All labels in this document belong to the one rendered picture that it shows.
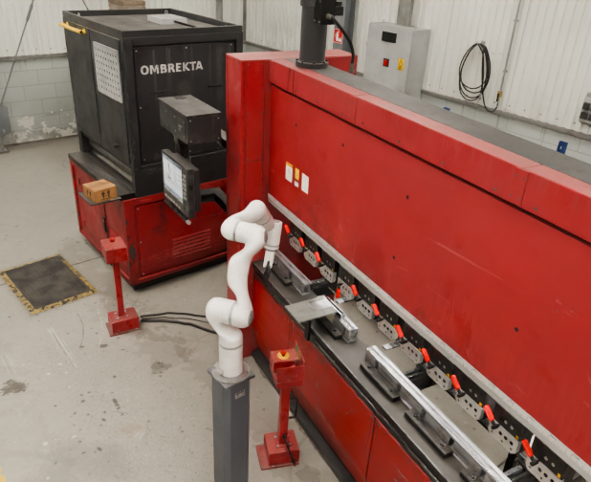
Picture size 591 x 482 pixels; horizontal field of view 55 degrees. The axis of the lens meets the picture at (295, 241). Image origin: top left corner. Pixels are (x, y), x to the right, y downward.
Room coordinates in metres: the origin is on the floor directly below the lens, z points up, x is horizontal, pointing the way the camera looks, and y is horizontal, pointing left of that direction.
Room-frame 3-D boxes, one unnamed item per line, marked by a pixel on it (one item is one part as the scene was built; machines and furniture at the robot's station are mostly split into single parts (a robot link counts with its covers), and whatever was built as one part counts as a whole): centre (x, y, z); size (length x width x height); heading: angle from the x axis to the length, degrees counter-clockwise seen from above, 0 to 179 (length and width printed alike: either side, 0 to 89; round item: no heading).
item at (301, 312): (2.84, -0.12, 1.00); 0.26 x 0.18 x 0.01; 120
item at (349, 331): (2.86, -0.27, 0.92); 0.39 x 0.06 x 0.10; 30
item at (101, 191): (4.32, 1.66, 1.04); 0.30 x 0.26 x 0.12; 40
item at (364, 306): (2.58, -0.43, 1.26); 0.15 x 0.09 x 0.17; 30
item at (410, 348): (2.23, -0.63, 1.26); 0.15 x 0.09 x 0.17; 30
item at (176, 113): (3.77, 0.77, 1.53); 0.51 x 0.25 x 0.85; 34
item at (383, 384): (2.35, -0.49, 0.89); 0.30 x 0.05 x 0.03; 30
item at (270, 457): (2.60, 0.04, 0.06); 0.25 x 0.20 x 0.12; 105
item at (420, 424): (2.01, -0.69, 0.89); 0.30 x 0.05 x 0.03; 30
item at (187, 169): (3.68, 0.81, 1.42); 0.45 x 0.12 x 0.36; 34
